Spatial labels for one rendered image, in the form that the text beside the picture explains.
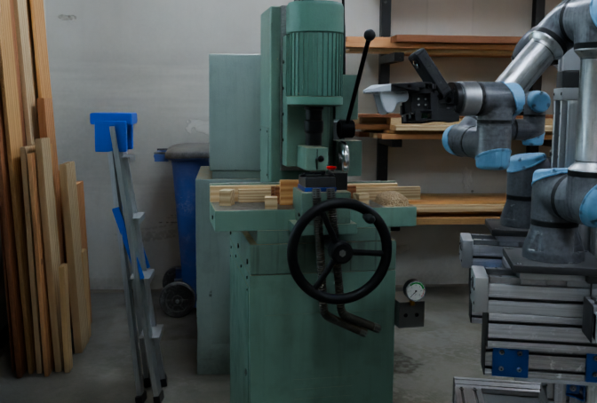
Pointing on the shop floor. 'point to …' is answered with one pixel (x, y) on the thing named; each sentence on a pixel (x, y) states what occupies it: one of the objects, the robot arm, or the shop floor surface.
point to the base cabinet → (307, 340)
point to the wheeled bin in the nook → (183, 197)
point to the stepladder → (152, 334)
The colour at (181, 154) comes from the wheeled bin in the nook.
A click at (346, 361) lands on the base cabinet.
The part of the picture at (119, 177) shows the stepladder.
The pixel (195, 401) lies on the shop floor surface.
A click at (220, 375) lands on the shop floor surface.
